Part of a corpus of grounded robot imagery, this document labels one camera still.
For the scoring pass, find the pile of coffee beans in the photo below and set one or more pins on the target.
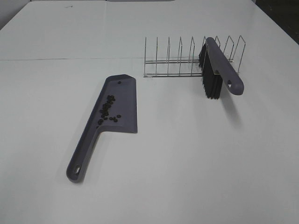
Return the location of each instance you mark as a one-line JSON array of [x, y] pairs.
[[105, 111]]

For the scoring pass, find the metal wire dish rack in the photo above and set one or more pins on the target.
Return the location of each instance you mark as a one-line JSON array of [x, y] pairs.
[[164, 58]]

